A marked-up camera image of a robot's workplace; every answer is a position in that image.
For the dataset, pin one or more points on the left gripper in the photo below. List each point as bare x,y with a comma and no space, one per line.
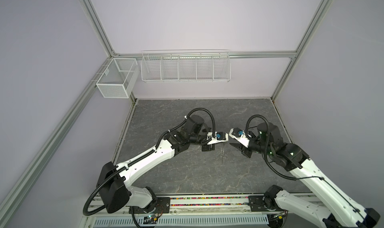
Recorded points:
208,148

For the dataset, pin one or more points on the aluminium rail with coloured beads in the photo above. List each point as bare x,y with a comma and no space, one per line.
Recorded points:
193,205

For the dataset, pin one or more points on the white wire shelf basket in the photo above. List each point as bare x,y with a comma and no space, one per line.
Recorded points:
202,65

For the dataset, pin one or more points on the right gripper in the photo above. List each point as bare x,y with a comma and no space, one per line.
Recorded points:
243,150

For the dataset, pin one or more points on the white slotted cable duct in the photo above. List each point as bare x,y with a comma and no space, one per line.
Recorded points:
182,221

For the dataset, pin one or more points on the large toothed metal keyring disc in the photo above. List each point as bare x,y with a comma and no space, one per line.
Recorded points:
222,154

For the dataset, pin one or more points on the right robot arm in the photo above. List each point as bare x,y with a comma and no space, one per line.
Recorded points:
290,162

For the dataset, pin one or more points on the small circuit board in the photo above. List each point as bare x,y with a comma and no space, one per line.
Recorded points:
150,220

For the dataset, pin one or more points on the white mesh box basket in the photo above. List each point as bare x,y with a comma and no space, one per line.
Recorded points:
119,78

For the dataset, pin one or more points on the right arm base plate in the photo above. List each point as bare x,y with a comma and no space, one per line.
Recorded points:
263,204

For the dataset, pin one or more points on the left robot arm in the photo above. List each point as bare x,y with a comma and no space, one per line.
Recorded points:
115,188

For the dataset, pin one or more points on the aluminium frame profiles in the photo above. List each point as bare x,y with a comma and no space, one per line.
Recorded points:
19,192

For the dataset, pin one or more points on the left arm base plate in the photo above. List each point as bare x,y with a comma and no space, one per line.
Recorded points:
161,205

